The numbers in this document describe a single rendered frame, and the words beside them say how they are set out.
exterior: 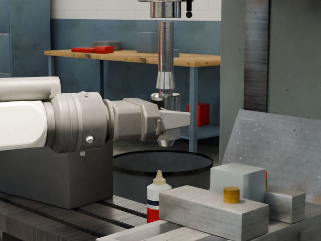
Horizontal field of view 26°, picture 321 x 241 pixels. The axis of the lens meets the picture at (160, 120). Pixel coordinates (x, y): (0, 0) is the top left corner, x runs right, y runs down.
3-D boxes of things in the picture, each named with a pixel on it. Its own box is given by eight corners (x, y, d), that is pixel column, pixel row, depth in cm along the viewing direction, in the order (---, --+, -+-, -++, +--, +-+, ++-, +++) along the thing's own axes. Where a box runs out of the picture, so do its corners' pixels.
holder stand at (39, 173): (69, 210, 128) (67, 103, 125) (-6, 191, 142) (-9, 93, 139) (114, 197, 137) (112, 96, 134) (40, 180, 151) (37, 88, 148)
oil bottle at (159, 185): (158, 241, 111) (158, 174, 109) (142, 235, 114) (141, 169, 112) (176, 235, 114) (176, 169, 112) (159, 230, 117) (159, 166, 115)
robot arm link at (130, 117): (161, 93, 101) (81, 96, 97) (161, 158, 103) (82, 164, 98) (133, 85, 113) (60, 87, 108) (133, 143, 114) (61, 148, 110)
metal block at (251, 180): (242, 217, 96) (243, 174, 95) (209, 208, 100) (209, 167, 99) (265, 209, 100) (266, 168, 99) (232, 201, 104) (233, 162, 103)
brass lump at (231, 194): (232, 204, 92) (232, 191, 92) (219, 201, 94) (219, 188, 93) (242, 201, 94) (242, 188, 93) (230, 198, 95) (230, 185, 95)
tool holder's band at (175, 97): (144, 100, 109) (144, 93, 109) (168, 98, 112) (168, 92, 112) (163, 103, 105) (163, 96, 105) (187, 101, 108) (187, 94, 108)
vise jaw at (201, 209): (241, 243, 89) (241, 213, 88) (158, 219, 99) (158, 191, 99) (269, 233, 93) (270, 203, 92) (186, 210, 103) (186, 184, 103)
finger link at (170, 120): (188, 128, 108) (151, 131, 106) (189, 108, 108) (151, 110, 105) (193, 130, 107) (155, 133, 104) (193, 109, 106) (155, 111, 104)
